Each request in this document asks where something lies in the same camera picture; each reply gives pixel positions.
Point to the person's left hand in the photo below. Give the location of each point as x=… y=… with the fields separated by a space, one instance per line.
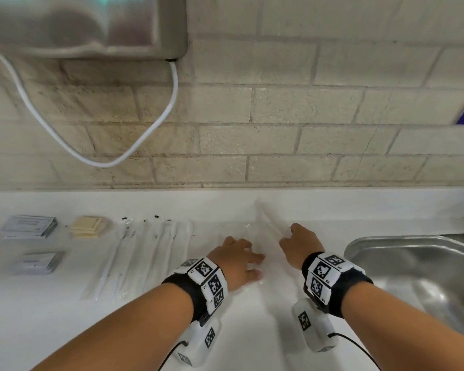
x=232 y=262

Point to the person's right hand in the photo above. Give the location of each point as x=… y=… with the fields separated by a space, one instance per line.
x=303 y=245

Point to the person's right thumb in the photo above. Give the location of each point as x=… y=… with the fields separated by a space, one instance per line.
x=285 y=242

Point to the person's left thumb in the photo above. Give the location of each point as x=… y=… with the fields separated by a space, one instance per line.
x=254 y=275

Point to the clear plastic packet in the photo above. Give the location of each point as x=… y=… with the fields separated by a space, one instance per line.
x=268 y=243

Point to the person's right forearm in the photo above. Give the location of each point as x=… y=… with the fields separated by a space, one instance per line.
x=406 y=328

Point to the person's left forearm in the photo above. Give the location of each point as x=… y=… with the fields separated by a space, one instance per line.
x=131 y=332

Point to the black wristband with marker tiles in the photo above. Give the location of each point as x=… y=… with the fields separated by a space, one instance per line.
x=208 y=280
x=324 y=276

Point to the row of clear wrapped utensils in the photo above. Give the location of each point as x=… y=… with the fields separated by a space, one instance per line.
x=139 y=254

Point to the stainless steel sink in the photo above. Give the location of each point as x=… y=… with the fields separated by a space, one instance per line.
x=417 y=274

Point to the stack of beige packets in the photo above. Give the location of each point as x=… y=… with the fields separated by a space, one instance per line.
x=87 y=227

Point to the stack of grey packets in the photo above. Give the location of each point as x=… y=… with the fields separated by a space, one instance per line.
x=29 y=227
x=36 y=263

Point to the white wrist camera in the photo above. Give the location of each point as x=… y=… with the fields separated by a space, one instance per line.
x=311 y=324
x=203 y=340

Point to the stainless steel wall appliance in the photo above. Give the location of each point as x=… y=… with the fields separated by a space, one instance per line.
x=81 y=23

